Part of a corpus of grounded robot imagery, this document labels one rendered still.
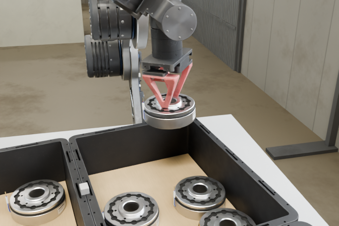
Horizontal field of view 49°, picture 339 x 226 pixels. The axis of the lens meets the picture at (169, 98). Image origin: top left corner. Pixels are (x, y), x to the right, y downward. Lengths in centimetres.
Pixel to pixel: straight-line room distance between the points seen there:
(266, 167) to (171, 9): 69
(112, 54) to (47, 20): 390
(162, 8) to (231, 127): 84
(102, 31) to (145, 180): 41
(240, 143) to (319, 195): 112
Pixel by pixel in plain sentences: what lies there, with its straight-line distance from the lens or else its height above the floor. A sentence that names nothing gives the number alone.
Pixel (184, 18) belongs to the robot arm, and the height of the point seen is 121.
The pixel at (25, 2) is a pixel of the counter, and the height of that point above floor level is 57.
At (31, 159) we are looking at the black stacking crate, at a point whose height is 90.
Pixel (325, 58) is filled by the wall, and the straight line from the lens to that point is 278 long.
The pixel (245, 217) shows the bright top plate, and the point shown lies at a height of 86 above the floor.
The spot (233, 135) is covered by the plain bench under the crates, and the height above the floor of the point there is 70.
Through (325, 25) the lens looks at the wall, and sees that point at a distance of 278.
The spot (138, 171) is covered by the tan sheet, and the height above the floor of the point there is 83.
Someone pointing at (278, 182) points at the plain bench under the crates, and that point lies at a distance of 110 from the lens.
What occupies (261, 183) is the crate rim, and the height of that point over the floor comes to 93.
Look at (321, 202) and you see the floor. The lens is 226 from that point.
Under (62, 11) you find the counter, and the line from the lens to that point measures 531.
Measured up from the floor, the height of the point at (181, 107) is 102.
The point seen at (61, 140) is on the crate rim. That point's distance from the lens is 82.
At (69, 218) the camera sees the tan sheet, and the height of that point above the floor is 83.
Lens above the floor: 132
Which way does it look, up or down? 23 degrees down
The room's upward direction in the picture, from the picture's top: straight up
